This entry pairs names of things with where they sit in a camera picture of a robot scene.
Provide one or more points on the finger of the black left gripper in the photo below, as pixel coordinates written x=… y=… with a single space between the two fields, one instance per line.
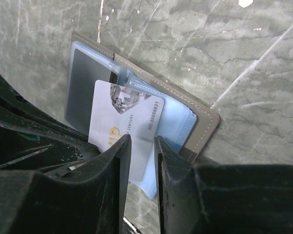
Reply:
x=30 y=139

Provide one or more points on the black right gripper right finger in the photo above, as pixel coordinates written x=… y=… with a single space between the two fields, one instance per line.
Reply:
x=222 y=199

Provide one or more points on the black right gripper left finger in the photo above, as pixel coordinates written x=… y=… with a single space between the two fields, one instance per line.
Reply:
x=88 y=200

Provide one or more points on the white VIP diamond card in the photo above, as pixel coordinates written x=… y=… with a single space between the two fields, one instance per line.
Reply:
x=117 y=111

